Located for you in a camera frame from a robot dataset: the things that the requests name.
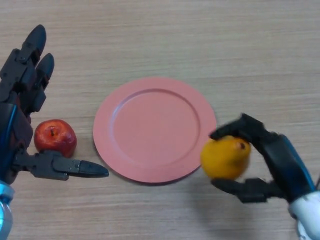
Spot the yellow pear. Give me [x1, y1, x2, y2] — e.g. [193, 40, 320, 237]
[200, 136, 252, 180]

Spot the red apple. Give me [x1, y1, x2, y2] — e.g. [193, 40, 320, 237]
[33, 119, 77, 158]

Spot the pink round plate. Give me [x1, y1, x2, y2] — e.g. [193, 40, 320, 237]
[92, 76, 218, 186]

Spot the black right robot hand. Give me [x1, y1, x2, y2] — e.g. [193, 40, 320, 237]
[208, 112, 316, 205]

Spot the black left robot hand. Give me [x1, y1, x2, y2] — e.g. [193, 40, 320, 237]
[0, 24, 110, 186]

